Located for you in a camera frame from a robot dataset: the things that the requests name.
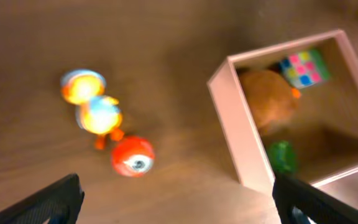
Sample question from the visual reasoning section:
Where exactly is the red and grey ball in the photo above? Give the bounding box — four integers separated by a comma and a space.
111, 136, 155, 177

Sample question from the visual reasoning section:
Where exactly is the green ridged ball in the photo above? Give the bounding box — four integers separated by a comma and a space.
267, 140, 298, 175

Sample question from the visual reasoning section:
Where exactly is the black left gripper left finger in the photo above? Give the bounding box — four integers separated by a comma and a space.
0, 173, 85, 224

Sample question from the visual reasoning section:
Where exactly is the brown plush toy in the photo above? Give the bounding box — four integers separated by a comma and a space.
238, 70, 300, 136

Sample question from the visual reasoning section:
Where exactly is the pink cardboard box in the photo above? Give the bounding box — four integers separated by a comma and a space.
208, 29, 358, 194

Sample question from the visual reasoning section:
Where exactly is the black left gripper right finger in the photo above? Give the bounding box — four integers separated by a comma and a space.
272, 173, 358, 224

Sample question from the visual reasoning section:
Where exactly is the orange duck toy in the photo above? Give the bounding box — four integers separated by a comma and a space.
60, 68, 124, 150

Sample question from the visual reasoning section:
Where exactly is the colourful puzzle cube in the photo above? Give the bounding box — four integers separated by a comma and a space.
279, 49, 331, 89

